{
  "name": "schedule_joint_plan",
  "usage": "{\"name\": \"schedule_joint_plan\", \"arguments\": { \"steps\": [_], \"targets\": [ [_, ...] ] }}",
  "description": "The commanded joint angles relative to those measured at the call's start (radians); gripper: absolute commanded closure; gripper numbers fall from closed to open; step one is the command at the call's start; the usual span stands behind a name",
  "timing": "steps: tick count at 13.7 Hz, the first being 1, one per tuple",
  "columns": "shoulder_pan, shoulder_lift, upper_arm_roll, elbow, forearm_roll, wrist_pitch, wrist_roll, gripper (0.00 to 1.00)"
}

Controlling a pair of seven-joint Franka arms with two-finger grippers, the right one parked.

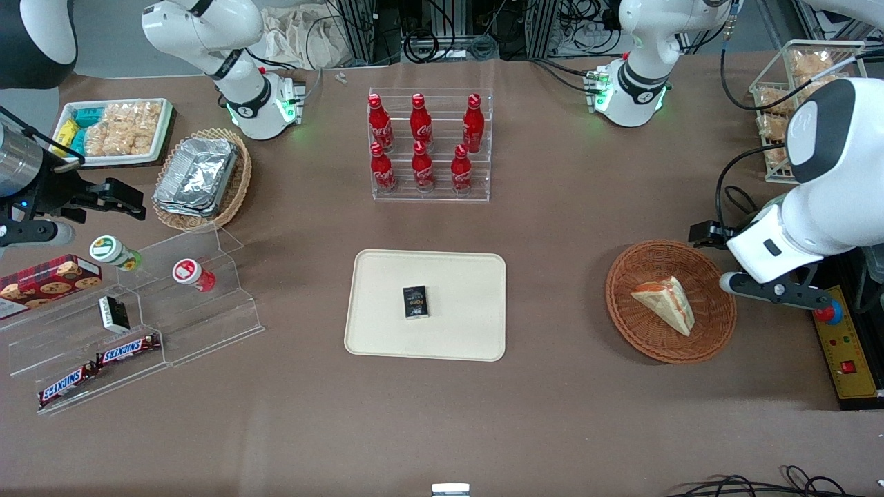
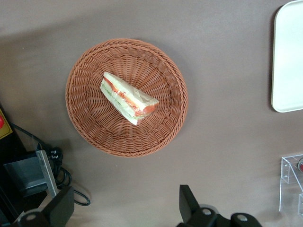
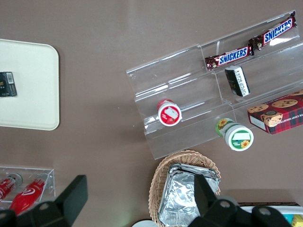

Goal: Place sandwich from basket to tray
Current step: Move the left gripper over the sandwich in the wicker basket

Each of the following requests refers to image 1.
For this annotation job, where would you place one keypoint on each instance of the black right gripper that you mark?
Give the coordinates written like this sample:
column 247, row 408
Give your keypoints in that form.
column 56, row 190

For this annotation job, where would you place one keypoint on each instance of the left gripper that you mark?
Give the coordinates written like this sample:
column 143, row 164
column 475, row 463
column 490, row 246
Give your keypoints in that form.
column 706, row 233

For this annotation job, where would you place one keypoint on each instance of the triangular sandwich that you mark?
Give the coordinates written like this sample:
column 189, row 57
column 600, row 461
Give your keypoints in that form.
column 666, row 300

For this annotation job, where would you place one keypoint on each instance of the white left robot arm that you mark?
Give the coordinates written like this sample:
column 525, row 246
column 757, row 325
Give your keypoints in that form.
column 642, row 69

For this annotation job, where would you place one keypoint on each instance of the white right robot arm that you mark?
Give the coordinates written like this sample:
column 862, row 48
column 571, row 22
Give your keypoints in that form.
column 207, row 27

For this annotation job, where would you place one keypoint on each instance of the white rectangular snack tray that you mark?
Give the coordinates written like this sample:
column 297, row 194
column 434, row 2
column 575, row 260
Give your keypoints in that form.
column 110, row 160

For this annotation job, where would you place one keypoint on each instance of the oval light wicker basket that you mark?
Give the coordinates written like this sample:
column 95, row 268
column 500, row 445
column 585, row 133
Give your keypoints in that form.
column 238, row 186

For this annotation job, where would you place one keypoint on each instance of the round brown wicker basket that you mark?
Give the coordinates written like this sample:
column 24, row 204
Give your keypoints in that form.
column 649, row 342

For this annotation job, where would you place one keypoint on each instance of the beige plastic tray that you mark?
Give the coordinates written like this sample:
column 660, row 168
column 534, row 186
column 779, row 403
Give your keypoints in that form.
column 456, row 276

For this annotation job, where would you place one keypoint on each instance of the green jar with white lid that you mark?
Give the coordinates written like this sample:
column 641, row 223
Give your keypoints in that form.
column 110, row 251

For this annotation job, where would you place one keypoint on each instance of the clear bag of crackers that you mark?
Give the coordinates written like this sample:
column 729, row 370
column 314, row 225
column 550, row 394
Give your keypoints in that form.
column 135, row 114
column 110, row 140

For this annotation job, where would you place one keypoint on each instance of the teal snack packet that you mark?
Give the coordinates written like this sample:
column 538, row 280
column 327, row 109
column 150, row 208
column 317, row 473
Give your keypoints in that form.
column 88, row 117
column 78, row 141

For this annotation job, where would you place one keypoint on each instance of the stacked aluminium foil trays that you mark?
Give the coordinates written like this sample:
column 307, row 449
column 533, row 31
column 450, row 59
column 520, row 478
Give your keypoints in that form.
column 197, row 172

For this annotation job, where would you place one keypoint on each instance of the yellow snack packet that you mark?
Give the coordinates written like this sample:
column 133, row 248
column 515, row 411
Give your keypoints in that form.
column 65, row 132

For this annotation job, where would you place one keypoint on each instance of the red jar with white lid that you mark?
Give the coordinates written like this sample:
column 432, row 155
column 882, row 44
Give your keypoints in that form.
column 190, row 273

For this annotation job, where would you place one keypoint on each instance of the red plaid cookie box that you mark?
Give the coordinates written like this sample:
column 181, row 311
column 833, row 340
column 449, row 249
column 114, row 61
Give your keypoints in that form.
column 48, row 283

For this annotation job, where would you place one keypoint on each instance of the small black and white box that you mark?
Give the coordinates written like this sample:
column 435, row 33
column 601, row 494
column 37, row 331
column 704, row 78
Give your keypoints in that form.
column 114, row 314

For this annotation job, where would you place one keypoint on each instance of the Snickers chocolate bar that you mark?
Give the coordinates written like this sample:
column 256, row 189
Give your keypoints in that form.
column 128, row 350
column 65, row 385

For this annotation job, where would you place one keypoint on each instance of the clear acrylic stepped shelf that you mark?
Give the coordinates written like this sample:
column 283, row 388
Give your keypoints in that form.
column 207, row 331

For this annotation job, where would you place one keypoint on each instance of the yellow emergency stop control box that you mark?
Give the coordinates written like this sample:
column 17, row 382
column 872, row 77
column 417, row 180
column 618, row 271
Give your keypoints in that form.
column 846, row 366

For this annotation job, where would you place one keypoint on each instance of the beige cloth bag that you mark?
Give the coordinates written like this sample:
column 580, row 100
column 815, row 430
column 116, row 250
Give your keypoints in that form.
column 297, row 38

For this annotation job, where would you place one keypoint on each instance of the small white connector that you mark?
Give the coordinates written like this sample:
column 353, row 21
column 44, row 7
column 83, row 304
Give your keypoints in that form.
column 340, row 77

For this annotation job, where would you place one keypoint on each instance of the red cola bottle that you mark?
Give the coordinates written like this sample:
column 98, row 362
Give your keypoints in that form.
column 422, row 169
column 382, row 171
column 379, row 124
column 420, row 123
column 473, row 124
column 460, row 172

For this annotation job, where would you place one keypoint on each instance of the clear acrylic bottle rack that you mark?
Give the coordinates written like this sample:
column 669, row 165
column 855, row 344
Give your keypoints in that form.
column 442, row 190

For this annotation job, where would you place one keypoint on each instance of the small black card box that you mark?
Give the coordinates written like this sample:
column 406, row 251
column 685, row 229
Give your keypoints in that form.
column 416, row 302

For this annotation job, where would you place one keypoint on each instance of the aluminium frame post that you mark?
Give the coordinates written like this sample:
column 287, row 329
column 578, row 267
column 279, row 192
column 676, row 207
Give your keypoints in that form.
column 542, row 27
column 366, row 31

